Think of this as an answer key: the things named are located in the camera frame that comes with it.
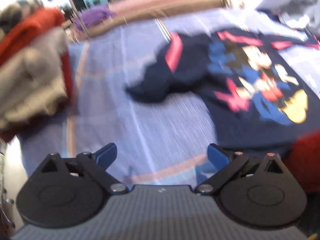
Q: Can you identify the navy cartoon mouse sweatshirt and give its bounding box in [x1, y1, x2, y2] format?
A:
[125, 27, 319, 150]

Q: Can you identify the blue checked bedspread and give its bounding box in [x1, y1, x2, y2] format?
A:
[18, 9, 319, 186]

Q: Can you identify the dark red folded garment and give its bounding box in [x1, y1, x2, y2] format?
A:
[1, 52, 73, 142]

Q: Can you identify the beige folded garment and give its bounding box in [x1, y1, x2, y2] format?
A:
[1, 27, 68, 131]

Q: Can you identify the purple cloth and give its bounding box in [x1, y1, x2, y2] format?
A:
[79, 4, 116, 28]

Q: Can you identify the orange folded garment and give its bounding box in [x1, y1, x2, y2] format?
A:
[1, 8, 65, 64]

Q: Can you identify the pink brown blanket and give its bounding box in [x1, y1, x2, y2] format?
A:
[88, 0, 223, 38]

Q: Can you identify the striped grey folded garment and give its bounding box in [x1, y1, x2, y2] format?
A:
[1, 0, 43, 36]

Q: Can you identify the red fabric near camera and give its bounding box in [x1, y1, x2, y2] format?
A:
[283, 131, 320, 192]

